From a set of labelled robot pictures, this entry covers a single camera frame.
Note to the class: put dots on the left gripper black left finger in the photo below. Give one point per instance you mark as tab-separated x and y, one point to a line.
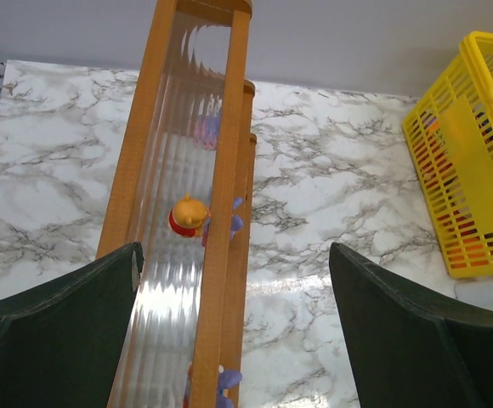
61	341

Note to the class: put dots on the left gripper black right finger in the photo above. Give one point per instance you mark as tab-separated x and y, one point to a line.
410	346

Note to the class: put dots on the orange bear toy back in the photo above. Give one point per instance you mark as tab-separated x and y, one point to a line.
188	216

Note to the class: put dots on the purple donkey red base toy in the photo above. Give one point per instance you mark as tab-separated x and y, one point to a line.
235	226

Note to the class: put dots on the yellow plastic basket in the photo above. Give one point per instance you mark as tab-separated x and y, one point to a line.
450	137

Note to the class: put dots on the brown tiered acrylic shelf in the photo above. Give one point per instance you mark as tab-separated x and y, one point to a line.
183	191

